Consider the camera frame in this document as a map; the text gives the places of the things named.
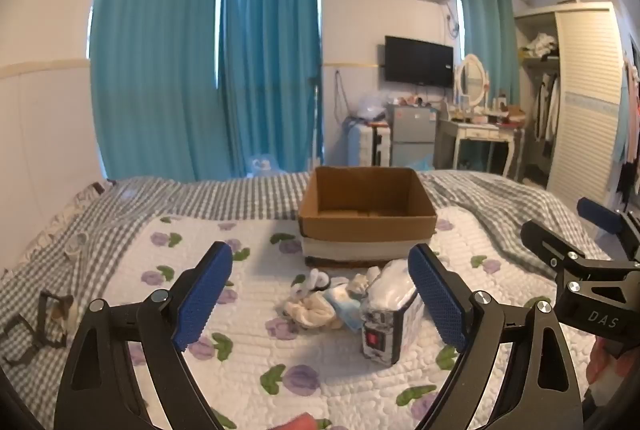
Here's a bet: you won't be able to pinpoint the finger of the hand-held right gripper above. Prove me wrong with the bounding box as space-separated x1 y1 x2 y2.
520 219 589 280
576 197 640 261

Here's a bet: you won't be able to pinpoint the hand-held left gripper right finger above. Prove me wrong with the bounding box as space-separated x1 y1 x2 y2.
407 244 586 430

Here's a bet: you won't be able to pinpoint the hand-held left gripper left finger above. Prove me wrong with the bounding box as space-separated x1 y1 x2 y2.
52 240 236 430

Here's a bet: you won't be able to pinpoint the plastic-wrapped white tissue pack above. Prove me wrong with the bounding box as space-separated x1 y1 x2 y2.
361 259 426 366

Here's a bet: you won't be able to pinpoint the small blue tissue packet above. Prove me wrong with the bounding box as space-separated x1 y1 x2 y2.
322 285 368 332

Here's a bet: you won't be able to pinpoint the brown cardboard box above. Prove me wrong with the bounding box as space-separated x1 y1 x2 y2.
298 166 438 270

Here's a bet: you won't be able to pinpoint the person's right hand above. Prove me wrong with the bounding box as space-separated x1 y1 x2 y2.
585 340 640 406

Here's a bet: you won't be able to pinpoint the white floral quilt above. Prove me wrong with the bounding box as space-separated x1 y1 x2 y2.
75 205 601 430

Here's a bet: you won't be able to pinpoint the grey checked bedsheet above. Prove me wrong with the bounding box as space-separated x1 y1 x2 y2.
0 170 618 411

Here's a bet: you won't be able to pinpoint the white slatted wardrobe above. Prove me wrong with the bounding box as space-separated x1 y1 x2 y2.
514 1 632 212

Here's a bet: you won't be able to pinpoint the hanging clothes in wardrobe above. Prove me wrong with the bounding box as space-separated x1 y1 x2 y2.
531 72 562 144

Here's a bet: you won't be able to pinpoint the white dressing table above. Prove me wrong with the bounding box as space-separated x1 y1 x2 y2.
434 117 527 179

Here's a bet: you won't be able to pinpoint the cosmetic bottles cluster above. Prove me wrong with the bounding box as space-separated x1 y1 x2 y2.
447 93 527 127

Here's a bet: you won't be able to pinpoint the clear bag with blue print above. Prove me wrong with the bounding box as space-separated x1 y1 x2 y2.
246 153 282 177

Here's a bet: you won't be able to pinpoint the dark patterned pillow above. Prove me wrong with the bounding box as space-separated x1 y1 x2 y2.
75 180 118 202

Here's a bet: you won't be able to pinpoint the small grey fridge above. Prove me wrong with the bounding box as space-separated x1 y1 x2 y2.
387 103 442 169

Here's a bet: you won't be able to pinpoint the light blue suitcase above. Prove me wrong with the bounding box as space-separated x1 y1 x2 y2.
349 123 392 169

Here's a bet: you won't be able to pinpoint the folded clothes pile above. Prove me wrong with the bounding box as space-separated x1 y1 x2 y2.
521 32 559 60

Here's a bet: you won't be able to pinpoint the white oval mirror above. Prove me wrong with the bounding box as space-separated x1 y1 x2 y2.
453 54 490 109

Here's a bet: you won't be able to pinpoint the light teal curtain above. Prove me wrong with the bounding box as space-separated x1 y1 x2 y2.
454 0 522 112

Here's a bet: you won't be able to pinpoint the clear plastic bag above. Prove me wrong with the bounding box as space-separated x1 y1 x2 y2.
356 92 389 122

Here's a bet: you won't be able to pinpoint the narrow teal curtain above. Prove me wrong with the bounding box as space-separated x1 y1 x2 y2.
219 0 324 179

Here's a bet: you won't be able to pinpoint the wide teal curtain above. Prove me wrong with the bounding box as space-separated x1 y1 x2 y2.
89 0 224 184

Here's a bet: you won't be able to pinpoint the dark brown strap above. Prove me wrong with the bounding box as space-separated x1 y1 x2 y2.
0 289 76 367

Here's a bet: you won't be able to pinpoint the black wall television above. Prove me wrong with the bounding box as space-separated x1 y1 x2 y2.
383 35 455 89

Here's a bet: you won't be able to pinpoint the hanging wall cable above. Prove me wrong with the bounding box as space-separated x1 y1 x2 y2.
336 69 352 122

